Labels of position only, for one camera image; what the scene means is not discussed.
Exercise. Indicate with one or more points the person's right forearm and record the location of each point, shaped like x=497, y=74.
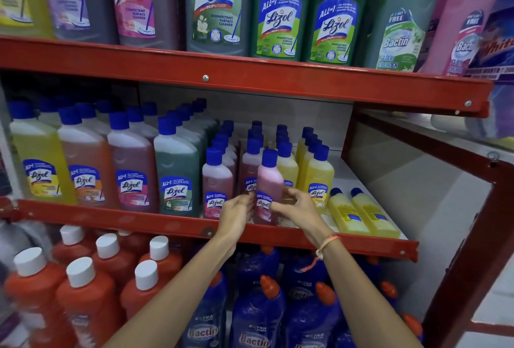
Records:
x=361, y=299

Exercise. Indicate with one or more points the large pink cleaner bottle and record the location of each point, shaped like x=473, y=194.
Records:
x=465, y=2

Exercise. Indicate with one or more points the person's left fingers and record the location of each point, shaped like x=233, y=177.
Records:
x=247, y=203

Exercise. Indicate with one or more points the red metal shelf rack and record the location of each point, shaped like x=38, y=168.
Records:
x=241, y=74

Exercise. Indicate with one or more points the purple detergent packet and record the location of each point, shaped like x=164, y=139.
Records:
x=498, y=38

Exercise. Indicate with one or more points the person's right hand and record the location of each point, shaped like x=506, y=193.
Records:
x=303, y=215

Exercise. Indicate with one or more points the group of small blue-capped bottles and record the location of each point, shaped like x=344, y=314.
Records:
x=317, y=175

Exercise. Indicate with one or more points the large grey-green cleaner bottle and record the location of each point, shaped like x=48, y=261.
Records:
x=217, y=2

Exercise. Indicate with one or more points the group of medium blue-capped bottles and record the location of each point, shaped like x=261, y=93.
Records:
x=132, y=167

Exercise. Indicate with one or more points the small pink cleaner bottle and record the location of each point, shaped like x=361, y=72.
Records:
x=270, y=177

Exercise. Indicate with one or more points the group of orange white-capped bottles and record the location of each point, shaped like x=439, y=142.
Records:
x=84, y=299

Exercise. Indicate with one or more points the person's left forearm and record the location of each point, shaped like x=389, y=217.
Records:
x=180, y=291

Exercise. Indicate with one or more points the orange thread wristband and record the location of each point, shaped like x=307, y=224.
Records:
x=327, y=243

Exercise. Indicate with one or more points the person's right fingers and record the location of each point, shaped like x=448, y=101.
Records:
x=291, y=199

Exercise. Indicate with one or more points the large pink-label cleaner bottle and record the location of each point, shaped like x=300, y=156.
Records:
x=140, y=2

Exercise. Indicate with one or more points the group of blue orange-capped bottles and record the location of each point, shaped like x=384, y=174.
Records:
x=257, y=311

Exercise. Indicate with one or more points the large pale green cleaner bottle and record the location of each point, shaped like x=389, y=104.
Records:
x=401, y=18

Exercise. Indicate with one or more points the grey plastic bottle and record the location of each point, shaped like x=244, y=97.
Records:
x=22, y=241

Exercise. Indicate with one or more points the person's left hand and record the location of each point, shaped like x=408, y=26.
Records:
x=233, y=217

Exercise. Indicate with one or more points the small yellow cleaner bottle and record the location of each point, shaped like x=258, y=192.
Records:
x=348, y=215
x=375, y=217

